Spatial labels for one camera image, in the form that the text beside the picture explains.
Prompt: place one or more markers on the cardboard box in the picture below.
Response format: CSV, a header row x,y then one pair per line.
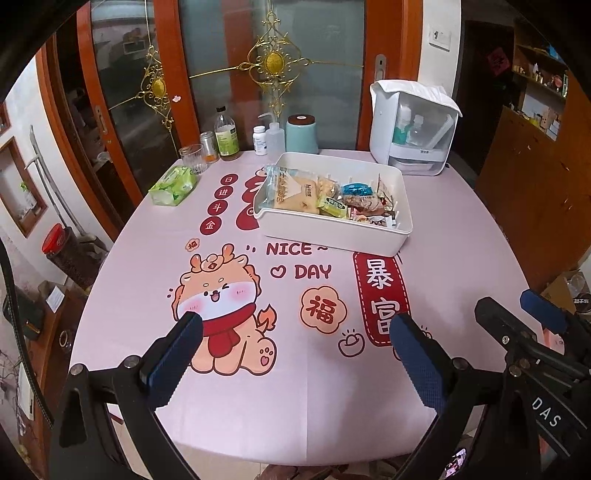
x,y
561,282

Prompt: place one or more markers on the green tissue pack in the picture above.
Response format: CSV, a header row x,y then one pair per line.
x,y
173,187

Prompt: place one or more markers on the white grey snack packet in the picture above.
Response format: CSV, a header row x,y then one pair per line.
x,y
384,185

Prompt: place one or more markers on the green label bottle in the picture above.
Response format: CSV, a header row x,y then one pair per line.
x,y
227,141

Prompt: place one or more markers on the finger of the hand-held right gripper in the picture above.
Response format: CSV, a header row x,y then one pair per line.
x,y
508,327
545,309

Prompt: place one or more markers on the blue snack packet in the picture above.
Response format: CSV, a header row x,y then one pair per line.
x,y
356,189

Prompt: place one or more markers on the wooden wall shelf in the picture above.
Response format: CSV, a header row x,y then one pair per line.
x,y
540,69

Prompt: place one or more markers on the clear drinking glass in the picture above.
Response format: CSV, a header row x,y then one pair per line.
x,y
194,161

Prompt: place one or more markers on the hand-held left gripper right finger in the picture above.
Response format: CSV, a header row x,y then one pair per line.
x,y
415,364

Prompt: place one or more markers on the white pill bottle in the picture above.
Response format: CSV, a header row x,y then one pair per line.
x,y
261,141

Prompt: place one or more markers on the white plastic bin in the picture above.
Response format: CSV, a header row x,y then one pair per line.
x,y
332,237

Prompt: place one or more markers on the wooden wall niche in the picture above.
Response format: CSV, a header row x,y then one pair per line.
x,y
23,189

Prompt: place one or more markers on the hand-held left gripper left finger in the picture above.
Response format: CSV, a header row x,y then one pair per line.
x,y
173,364

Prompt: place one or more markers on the beige pastry packet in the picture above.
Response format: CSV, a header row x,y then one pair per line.
x,y
327,187

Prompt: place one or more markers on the white lidded storage box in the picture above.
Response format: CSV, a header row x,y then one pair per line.
x,y
385,124

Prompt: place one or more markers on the brown snack packet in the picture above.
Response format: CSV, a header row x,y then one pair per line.
x,y
364,201

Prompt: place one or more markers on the green snack packet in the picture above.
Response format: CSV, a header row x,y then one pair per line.
x,y
333,206

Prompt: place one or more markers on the white light switch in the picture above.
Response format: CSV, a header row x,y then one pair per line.
x,y
439,38

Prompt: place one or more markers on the teal canister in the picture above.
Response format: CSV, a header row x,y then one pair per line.
x,y
302,136

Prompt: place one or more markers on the red lidded jar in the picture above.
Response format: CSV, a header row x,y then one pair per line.
x,y
57,237

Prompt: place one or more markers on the pink printed tablecloth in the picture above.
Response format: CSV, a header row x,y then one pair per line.
x,y
300,392

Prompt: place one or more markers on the white squeeze bottle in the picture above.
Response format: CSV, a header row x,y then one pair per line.
x,y
275,138

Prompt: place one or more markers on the wooden side cabinet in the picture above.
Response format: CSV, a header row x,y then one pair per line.
x,y
46,337

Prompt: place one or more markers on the red paper decoration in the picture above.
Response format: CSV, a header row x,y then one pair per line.
x,y
498,60

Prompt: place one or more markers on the small spice jar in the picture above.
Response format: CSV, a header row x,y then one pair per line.
x,y
208,147

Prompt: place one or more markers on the sandwich packet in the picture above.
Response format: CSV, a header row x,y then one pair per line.
x,y
288,190

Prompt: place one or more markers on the orange framed glass door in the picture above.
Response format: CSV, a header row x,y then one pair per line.
x,y
124,69
323,92

